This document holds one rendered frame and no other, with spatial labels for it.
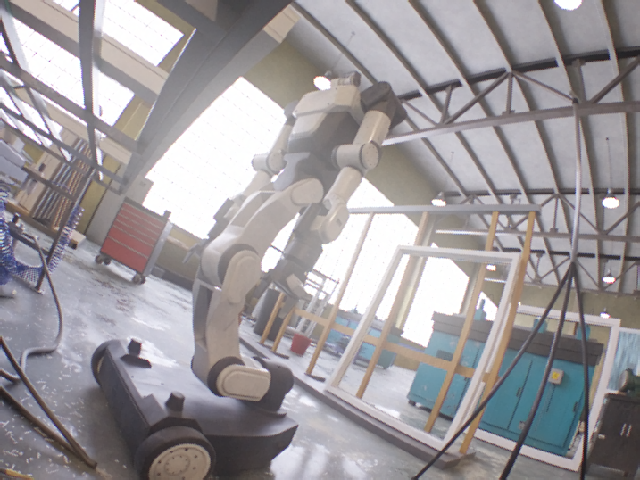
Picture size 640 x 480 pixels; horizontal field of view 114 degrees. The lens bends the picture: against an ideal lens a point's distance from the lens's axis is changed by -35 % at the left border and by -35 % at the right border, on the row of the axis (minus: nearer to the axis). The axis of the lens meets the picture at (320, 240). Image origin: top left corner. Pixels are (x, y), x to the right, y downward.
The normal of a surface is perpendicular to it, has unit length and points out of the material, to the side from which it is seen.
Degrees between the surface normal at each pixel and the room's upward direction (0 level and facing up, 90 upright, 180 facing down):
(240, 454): 90
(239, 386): 90
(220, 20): 90
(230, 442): 90
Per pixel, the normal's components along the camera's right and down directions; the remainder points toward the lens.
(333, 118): 0.05, -0.09
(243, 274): 0.73, 0.13
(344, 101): 0.14, -0.29
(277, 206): 0.48, 0.48
